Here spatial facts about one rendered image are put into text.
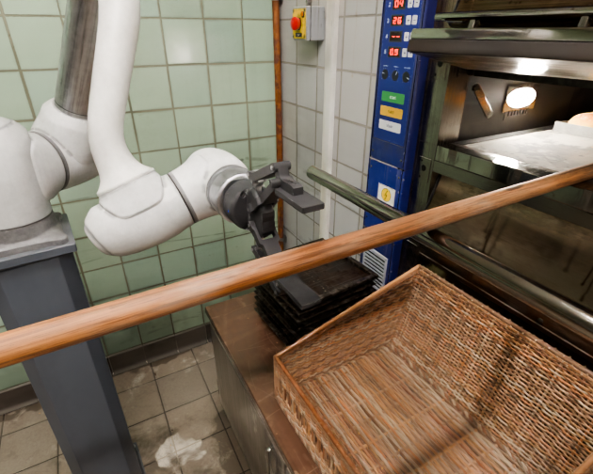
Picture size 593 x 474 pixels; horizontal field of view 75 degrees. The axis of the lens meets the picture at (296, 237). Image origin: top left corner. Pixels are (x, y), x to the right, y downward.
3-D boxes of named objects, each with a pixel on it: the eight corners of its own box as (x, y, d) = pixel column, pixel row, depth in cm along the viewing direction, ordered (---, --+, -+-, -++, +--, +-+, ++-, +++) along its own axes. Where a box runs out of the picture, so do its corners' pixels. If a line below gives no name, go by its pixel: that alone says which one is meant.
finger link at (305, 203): (295, 190, 50) (295, 184, 50) (325, 209, 45) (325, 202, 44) (274, 194, 49) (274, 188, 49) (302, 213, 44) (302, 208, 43)
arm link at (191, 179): (265, 201, 73) (202, 235, 69) (234, 177, 85) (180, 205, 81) (247, 149, 66) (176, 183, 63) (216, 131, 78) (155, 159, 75)
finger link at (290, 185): (283, 181, 51) (283, 159, 49) (303, 194, 47) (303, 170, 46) (274, 183, 50) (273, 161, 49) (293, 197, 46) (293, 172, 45)
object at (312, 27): (309, 39, 139) (310, 7, 134) (324, 40, 131) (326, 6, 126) (291, 39, 136) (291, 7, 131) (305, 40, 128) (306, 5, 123)
